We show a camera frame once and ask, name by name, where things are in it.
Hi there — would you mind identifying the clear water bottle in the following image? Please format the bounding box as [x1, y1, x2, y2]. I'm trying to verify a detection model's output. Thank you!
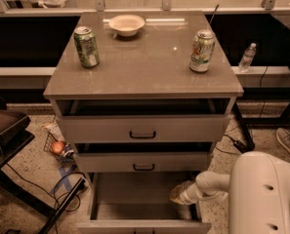
[238, 43, 257, 73]

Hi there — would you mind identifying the black power adapter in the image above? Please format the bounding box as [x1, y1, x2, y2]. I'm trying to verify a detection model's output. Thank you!
[227, 135, 255, 154]

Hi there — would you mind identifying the white bowl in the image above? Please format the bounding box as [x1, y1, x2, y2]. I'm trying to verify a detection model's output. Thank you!
[108, 15, 145, 37]

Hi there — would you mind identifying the wire basket with apple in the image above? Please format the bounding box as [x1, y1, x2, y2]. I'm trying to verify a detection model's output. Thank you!
[44, 134, 74, 163]

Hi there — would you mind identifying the black chair left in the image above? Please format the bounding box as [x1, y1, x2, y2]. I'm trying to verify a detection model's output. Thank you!
[0, 97, 55, 217]

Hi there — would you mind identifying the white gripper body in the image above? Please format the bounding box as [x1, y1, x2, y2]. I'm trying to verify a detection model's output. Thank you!
[180, 182, 207, 205]

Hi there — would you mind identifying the grey drawer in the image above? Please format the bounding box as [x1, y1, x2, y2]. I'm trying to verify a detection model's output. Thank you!
[77, 172, 211, 234]
[57, 115, 229, 143]
[74, 142, 212, 173]

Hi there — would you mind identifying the black floor cable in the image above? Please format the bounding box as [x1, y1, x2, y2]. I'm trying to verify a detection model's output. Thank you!
[6, 162, 87, 234]

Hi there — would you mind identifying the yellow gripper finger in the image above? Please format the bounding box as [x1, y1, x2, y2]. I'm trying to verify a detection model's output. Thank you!
[174, 180, 194, 193]
[169, 191, 183, 205]

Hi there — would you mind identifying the white green soda can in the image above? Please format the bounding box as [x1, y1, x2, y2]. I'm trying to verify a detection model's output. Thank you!
[189, 29, 216, 73]

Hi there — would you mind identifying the grey drawer cabinet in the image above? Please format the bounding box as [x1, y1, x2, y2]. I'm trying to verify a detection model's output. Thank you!
[43, 11, 245, 197]

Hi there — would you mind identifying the blue tape cross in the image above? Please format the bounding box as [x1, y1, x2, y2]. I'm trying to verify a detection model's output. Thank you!
[50, 165, 77, 195]

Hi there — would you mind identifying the black stand leg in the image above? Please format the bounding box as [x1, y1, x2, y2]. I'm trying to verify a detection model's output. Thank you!
[38, 177, 85, 234]

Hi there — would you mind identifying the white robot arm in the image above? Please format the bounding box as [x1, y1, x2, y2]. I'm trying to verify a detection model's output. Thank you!
[170, 151, 290, 234]

